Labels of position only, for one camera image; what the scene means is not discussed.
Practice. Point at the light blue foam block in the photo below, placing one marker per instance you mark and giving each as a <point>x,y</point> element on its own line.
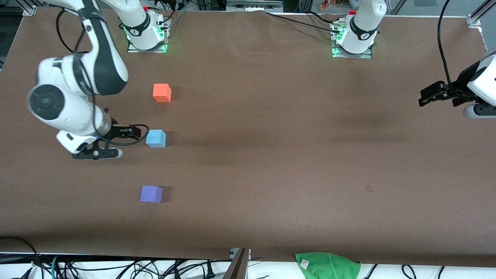
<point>155,138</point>

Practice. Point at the grey metal pole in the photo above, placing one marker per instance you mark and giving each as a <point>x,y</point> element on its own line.
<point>237,268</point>

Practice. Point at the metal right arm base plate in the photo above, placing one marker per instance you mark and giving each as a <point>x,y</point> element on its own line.
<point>162,45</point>

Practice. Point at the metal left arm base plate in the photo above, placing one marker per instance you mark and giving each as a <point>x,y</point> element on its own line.
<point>339,53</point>

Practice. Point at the aluminium frame bracket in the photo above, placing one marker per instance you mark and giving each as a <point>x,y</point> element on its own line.
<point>476,20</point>
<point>31,7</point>

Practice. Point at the green cloth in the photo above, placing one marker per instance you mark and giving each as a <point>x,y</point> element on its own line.
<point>327,266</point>

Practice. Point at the brown table cover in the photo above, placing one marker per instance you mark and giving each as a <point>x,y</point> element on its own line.
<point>290,162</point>

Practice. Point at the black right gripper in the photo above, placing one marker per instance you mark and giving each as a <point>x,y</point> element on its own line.
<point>117,132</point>

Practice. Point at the silver power strip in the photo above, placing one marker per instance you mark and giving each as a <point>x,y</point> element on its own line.
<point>254,4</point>

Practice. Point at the colourful background objects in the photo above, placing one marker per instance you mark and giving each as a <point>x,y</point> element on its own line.
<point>332,4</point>

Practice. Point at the orange foam block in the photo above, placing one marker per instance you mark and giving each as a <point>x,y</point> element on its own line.
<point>161,92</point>

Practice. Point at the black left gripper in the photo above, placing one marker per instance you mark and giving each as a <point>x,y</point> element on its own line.
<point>460,86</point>

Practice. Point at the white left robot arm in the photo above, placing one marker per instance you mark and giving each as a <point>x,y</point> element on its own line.
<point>364,24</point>

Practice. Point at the purple foam block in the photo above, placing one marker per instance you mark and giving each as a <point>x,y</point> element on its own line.
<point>150,193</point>

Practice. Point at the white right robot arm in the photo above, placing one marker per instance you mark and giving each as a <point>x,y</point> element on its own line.
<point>66,100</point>

